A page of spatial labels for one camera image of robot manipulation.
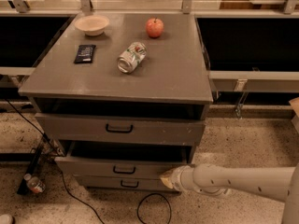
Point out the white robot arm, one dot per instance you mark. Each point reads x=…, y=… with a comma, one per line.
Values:
x=280, y=184

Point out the grey top drawer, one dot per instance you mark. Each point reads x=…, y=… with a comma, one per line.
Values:
x=121, y=130

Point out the metal bracket under shelf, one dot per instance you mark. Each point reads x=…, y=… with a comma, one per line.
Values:
x=239, y=87

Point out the grey bottom drawer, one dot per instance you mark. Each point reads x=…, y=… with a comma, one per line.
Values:
x=122, y=183

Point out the grey drawer cabinet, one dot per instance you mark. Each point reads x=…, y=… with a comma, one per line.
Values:
x=170, y=83

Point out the red apple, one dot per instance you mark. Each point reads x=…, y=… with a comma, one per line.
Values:
x=154, y=27

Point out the black power strip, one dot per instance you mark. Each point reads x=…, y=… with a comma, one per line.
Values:
x=22, y=190

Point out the beige paper bowl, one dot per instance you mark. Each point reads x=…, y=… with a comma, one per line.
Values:
x=92, y=25

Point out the grey drawer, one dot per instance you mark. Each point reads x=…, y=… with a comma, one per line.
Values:
x=129, y=160
x=122, y=183
x=121, y=130

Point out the dark snack bar packet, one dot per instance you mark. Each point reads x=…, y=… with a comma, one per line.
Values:
x=85, y=54

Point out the plastic bottle on floor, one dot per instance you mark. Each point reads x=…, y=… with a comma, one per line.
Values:
x=34, y=183

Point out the silver green soda can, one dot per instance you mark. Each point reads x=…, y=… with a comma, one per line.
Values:
x=132, y=57

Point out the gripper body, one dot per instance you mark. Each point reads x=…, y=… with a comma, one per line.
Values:
x=177, y=178

